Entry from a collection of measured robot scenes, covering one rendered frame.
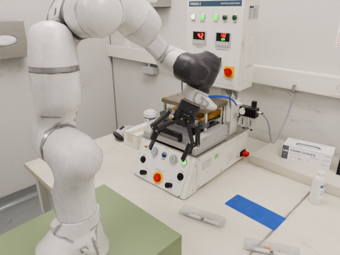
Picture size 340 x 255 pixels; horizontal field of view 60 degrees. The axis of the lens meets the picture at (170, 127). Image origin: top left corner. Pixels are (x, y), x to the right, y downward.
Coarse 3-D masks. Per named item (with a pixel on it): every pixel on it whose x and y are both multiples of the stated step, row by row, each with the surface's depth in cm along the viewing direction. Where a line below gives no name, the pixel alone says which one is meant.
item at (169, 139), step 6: (168, 126) 142; (174, 126) 139; (180, 126) 137; (180, 132) 138; (186, 132) 135; (162, 138) 137; (168, 138) 134; (174, 138) 134; (186, 138) 134; (174, 144) 133; (180, 144) 130; (186, 144) 128
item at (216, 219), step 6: (180, 210) 117; (186, 210) 117; (192, 210) 117; (198, 210) 117; (192, 216) 114; (198, 216) 114; (204, 216) 114; (210, 216) 114; (216, 216) 114; (210, 222) 111; (216, 222) 111; (222, 222) 111
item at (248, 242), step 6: (246, 240) 102; (252, 240) 102; (258, 240) 102; (264, 240) 102; (246, 246) 99; (252, 246) 99; (258, 246) 99; (264, 246) 99; (270, 246) 99; (276, 246) 99; (282, 246) 99; (288, 246) 99; (294, 246) 99; (270, 252) 97; (276, 252) 97; (282, 252) 97; (288, 252) 97; (294, 252) 97
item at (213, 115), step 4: (172, 108) 146; (176, 108) 146; (200, 112) 140; (212, 112) 140; (216, 112) 141; (220, 112) 144; (196, 116) 135; (200, 116) 135; (208, 116) 137; (212, 116) 140; (216, 116) 143; (220, 116) 145; (208, 120) 138; (212, 120) 141
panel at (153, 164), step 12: (144, 144) 145; (156, 144) 140; (144, 156) 144; (156, 156) 139; (168, 156) 135; (180, 156) 131; (144, 168) 143; (156, 168) 138; (168, 168) 134; (180, 168) 130; (168, 180) 133; (180, 180) 128; (180, 192) 128
